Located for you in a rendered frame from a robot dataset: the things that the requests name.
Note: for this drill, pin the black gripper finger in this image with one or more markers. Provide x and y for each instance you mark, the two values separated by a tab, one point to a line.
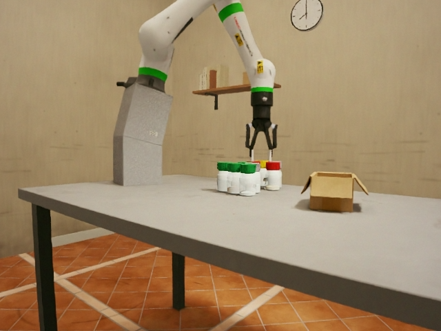
251	146
274	139

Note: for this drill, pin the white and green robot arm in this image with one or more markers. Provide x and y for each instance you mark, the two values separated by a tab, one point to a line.
156	37

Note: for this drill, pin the white bottle with yellow cap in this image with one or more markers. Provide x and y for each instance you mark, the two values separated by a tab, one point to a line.
262	173

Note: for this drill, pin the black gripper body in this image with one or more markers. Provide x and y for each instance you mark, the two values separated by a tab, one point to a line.
262	115

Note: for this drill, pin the white bottle with green cap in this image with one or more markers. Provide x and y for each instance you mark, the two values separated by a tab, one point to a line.
233	178
222	176
247	180

